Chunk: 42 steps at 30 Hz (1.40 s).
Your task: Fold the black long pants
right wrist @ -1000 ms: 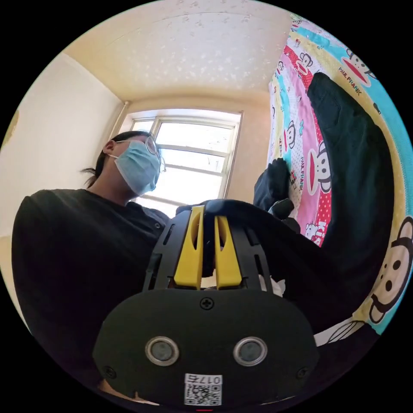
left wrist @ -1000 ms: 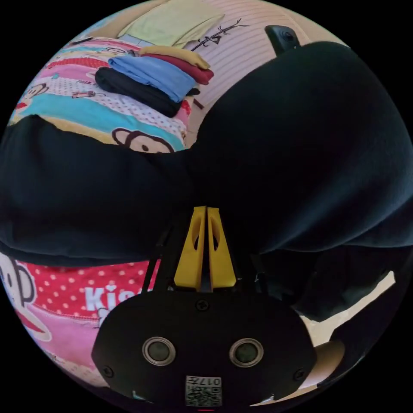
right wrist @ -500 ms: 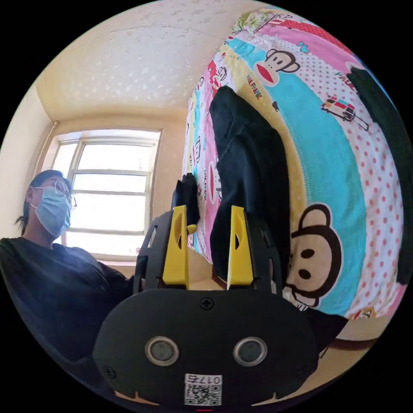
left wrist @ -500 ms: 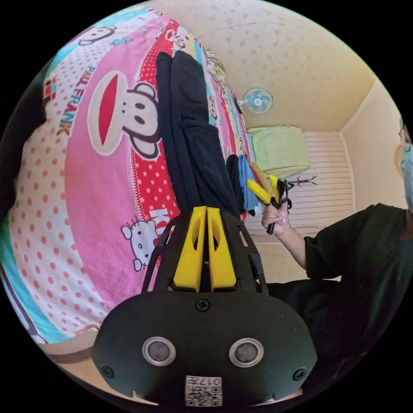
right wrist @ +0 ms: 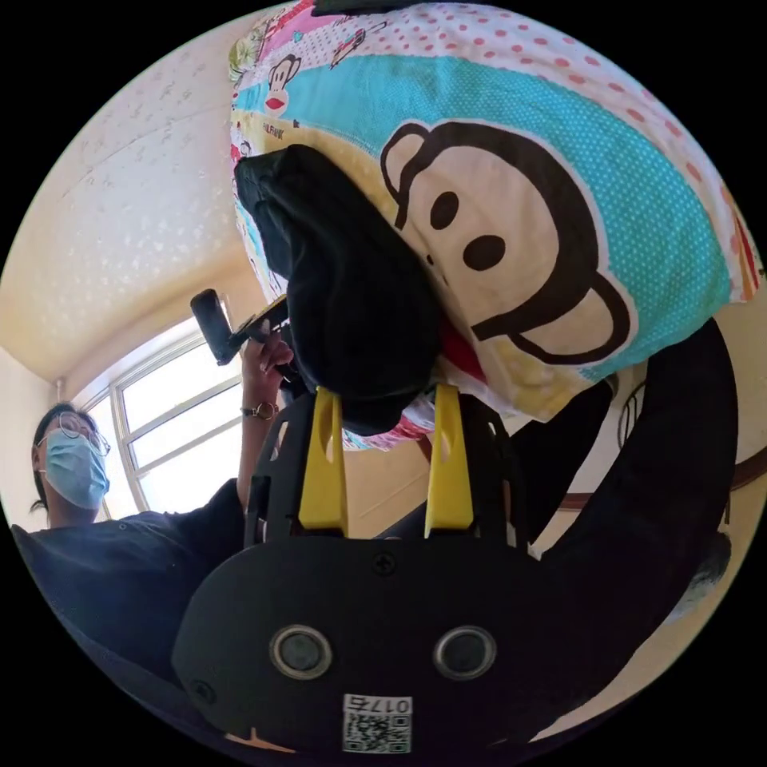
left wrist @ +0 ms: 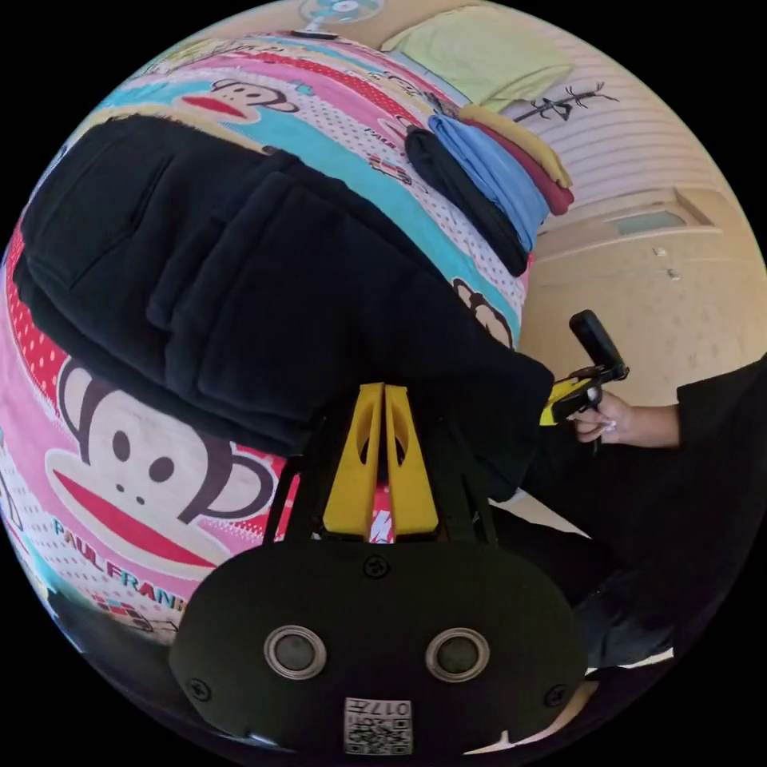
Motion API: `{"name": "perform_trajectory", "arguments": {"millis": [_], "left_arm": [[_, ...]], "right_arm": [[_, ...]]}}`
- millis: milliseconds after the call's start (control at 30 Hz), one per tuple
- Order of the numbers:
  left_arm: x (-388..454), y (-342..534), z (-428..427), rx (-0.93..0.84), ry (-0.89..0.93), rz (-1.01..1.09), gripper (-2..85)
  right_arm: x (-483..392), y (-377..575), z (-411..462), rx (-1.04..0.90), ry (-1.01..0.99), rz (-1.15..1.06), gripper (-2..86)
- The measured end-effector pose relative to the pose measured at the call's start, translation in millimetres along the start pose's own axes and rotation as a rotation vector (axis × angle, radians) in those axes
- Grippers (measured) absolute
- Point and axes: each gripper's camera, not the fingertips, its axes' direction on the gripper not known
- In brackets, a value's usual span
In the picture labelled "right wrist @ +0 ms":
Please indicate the window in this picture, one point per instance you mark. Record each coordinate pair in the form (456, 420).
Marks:
(180, 413)

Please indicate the person's body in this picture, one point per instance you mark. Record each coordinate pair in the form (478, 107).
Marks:
(120, 569)

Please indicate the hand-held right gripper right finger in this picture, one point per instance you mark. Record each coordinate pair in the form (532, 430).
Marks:
(449, 461)

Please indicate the person's left hand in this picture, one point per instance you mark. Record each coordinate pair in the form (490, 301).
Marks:
(265, 365)

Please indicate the black long pants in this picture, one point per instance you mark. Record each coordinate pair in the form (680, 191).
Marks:
(347, 287)

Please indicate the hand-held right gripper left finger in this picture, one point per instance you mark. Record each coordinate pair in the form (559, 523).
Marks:
(321, 461)

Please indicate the bed with cartoon printed sheet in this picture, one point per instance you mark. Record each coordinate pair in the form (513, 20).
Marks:
(599, 150)

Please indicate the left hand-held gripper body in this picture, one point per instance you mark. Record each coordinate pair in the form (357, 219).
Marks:
(271, 326)

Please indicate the person's left forearm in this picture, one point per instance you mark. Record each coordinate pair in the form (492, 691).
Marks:
(256, 455)

